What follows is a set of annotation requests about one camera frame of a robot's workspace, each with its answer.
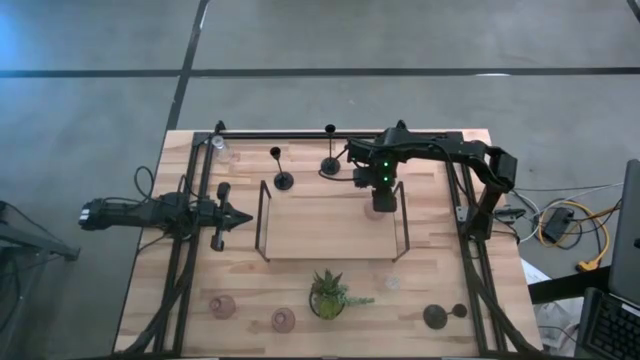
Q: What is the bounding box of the clear plastic cup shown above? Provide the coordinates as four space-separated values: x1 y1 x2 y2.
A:
210 134 234 164

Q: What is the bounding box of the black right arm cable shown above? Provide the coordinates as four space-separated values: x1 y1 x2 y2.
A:
317 144 359 182

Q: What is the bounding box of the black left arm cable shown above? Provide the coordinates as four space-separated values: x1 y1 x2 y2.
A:
133 165 157 201

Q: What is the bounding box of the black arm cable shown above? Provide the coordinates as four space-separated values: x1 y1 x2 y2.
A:
317 144 359 182
133 165 157 201

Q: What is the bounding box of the black power adapter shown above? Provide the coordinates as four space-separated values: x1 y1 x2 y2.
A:
543 206 576 245

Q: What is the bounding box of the grey laptop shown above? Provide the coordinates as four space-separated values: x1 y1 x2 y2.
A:
608 158 640 307

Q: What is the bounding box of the yellow power cable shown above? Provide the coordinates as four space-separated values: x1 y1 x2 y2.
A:
537 199 612 274

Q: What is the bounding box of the black floor stand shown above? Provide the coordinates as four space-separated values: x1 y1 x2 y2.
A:
0 199 81 262

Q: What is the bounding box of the pink ribbed glass candle holder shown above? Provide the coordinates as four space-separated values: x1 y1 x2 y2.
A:
271 307 297 334
208 294 237 321
363 198 387 222

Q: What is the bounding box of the succulent plant in black pot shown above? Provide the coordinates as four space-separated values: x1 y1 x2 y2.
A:
308 268 376 322

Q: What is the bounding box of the white paper bag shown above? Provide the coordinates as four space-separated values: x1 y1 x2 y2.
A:
519 258 586 354

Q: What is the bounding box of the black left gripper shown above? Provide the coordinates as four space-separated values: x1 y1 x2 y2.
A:
198 181 254 252

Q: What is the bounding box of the black keyboard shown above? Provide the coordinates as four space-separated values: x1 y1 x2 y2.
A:
574 287 640 360

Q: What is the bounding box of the wooden shelf riser black frame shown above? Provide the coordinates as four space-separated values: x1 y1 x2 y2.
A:
254 179 412 264

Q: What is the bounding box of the black plug connector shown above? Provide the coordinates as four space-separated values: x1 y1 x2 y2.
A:
494 207 527 224

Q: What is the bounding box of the black aluminium rig frame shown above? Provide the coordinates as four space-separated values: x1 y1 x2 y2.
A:
113 130 547 360

